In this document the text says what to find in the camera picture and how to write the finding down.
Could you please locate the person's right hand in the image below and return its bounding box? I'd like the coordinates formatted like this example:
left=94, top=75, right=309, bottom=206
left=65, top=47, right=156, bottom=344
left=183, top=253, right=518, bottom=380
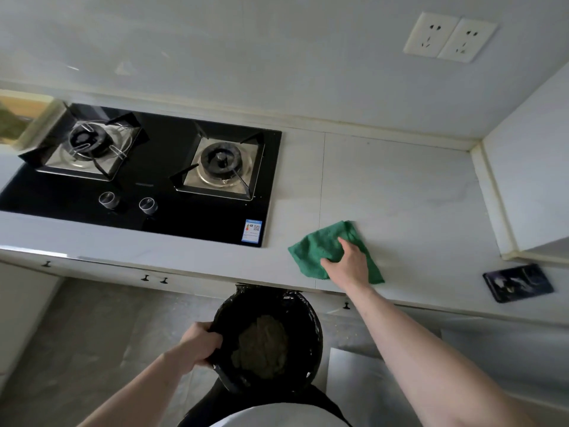
left=321, top=238, right=371, bottom=295

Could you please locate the person's left hand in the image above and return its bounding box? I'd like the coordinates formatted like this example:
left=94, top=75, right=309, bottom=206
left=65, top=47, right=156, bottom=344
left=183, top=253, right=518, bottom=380
left=179, top=322, right=224, bottom=370

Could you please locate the green cleaning cloth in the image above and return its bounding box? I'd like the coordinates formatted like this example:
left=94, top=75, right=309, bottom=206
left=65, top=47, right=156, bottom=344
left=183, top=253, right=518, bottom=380
left=287, top=220, right=386, bottom=285

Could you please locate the black trash bin with bag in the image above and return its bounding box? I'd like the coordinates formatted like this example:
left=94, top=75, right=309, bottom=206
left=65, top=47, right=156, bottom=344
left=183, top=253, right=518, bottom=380
left=206, top=283, right=324, bottom=396

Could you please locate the person's left forearm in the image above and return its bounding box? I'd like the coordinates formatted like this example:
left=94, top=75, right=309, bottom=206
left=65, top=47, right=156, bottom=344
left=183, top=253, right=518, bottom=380
left=78, top=346, right=197, bottom=427

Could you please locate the person's right forearm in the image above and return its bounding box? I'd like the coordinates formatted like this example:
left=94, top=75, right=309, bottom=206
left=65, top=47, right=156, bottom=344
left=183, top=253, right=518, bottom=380
left=343, top=283, right=549, bottom=427

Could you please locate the brownish waste heap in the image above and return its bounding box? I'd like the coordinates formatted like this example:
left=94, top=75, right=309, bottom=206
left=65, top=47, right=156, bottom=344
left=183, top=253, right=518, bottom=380
left=231, top=315, right=291, bottom=381

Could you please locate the blue white sticker label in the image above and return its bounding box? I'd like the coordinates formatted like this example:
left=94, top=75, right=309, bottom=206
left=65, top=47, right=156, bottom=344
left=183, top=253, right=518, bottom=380
left=242, top=219, right=263, bottom=244

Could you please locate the person's white shirt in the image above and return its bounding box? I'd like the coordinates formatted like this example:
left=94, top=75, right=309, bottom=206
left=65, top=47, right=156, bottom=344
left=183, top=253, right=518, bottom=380
left=208, top=402, right=344, bottom=427

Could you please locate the white base cabinet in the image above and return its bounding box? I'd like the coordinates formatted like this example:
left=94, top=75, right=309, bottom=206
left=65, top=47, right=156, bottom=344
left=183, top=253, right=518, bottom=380
left=0, top=248, right=569, bottom=396

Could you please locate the black pan support with burner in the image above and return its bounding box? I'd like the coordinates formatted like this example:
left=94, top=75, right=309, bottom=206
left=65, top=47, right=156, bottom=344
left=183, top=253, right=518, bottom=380
left=18, top=103, right=143, bottom=182
left=169, top=121, right=266, bottom=202

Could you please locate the black glass gas stove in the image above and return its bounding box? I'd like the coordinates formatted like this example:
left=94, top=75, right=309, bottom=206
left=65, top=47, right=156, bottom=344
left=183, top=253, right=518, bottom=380
left=0, top=102, right=283, bottom=248

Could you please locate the dark patterned rectangular tray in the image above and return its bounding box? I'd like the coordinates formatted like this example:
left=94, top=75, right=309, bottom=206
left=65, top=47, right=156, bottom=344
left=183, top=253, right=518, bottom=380
left=482, top=263, right=555, bottom=304

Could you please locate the white wall socket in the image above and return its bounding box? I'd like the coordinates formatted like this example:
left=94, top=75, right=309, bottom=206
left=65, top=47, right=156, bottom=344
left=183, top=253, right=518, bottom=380
left=437, top=18, right=498, bottom=64
left=403, top=12, right=460, bottom=58

